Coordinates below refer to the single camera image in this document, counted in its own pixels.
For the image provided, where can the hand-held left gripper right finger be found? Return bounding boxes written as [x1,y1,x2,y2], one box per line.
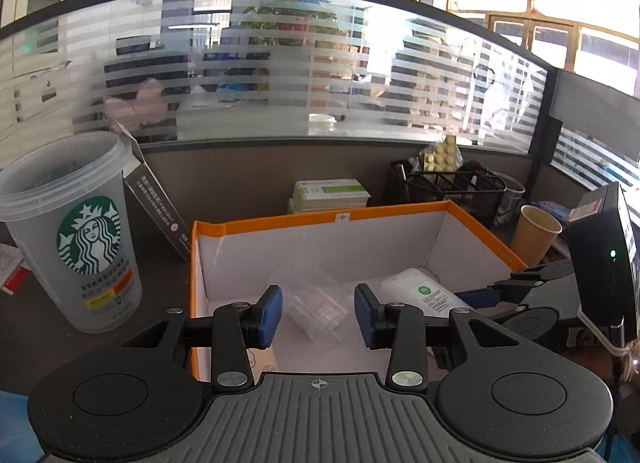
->
[354,283,523,391]

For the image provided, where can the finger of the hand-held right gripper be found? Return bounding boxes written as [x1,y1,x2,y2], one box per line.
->
[457,259,576,310]

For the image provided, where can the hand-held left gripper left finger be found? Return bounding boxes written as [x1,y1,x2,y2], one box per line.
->
[120,284,284,392]

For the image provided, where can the orange rimmed white box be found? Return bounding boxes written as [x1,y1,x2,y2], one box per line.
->
[187,200,528,384]

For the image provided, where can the clear plastic cup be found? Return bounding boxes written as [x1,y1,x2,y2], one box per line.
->
[270,268,351,344]

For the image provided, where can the white pouch green label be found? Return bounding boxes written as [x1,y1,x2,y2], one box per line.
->
[381,268,481,316]

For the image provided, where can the blue packet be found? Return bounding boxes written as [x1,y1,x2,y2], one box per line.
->
[530,200,576,224]

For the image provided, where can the brown paper cup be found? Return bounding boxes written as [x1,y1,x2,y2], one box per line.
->
[511,204,563,268]

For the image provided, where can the white plastic cup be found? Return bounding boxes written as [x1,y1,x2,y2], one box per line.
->
[492,173,527,226]

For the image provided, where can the black mesh desk organizer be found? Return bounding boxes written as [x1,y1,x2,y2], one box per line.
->
[384,159,507,229]

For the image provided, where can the short frosted glass partition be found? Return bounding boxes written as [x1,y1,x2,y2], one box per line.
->
[547,68,640,194]

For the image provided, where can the green and white box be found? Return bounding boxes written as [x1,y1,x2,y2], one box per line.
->
[287,178,371,214]

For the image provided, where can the yellow pill blister pack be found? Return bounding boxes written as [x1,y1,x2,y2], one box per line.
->
[420,134,461,173]

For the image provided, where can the dark grey carton box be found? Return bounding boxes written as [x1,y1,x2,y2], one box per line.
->
[111,120,193,264]

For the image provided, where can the wooden framed glass doors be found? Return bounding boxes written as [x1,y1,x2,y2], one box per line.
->
[487,13,640,86]

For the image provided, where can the long frosted glass partition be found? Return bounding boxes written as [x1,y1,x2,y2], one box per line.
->
[0,0,558,160]

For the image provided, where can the frosted plastic cup green logo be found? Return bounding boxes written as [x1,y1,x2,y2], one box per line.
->
[0,130,143,335]

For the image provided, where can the pink plush toy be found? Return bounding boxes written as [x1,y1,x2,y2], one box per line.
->
[102,80,168,136]

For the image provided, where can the red and white paper cards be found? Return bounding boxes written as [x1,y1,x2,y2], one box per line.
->
[0,243,32,295]

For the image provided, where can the blue booklet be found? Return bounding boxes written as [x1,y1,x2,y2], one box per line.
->
[0,390,32,463]

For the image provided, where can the green potted plant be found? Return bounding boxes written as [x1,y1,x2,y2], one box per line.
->
[240,0,341,46]

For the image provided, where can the white cable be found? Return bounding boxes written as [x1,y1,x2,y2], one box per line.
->
[577,310,628,356]

